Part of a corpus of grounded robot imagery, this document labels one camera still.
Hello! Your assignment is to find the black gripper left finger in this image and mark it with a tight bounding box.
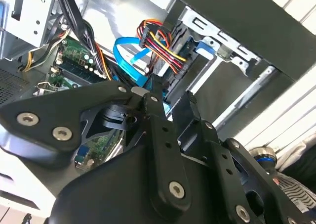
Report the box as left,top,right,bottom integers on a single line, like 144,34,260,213
0,73,194,219

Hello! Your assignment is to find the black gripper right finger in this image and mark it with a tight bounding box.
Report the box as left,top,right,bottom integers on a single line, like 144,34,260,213
172,90,316,224

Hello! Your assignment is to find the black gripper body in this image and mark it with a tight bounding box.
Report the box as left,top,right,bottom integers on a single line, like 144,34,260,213
48,100,230,224

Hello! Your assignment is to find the hard disk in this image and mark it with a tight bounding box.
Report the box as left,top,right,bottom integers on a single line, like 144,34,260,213
145,21,218,116

